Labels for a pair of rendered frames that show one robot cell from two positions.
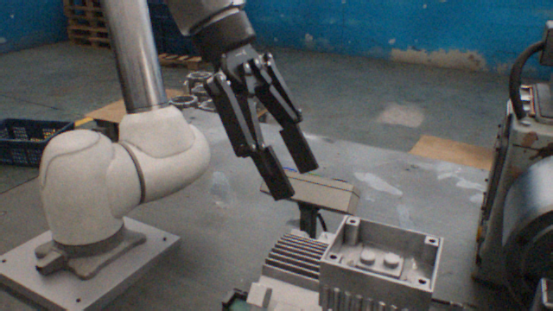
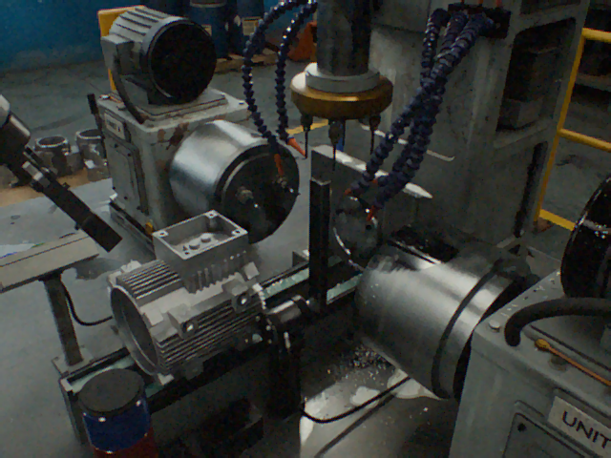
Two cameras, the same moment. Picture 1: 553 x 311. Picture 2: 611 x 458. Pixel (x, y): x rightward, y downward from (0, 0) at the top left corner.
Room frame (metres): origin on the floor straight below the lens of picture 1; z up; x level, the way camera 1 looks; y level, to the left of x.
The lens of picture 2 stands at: (-0.07, 0.54, 1.63)
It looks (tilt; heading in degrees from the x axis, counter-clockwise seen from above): 32 degrees down; 294
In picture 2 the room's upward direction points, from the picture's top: straight up
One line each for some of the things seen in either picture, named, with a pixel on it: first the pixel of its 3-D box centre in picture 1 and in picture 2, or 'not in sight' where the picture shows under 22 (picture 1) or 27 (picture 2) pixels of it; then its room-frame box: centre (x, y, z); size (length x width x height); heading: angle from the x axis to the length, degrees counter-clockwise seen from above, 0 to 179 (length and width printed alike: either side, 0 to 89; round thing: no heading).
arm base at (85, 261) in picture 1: (83, 240); not in sight; (0.80, 0.44, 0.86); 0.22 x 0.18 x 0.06; 150
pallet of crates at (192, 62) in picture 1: (171, 30); not in sight; (6.08, 1.47, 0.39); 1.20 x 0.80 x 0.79; 69
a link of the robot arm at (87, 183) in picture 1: (85, 181); not in sight; (0.83, 0.42, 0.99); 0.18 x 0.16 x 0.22; 134
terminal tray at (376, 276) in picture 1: (380, 273); (201, 251); (0.40, -0.12, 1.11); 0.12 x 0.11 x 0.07; 65
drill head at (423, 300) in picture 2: not in sight; (459, 316); (-0.02, -0.21, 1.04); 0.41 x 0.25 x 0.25; 154
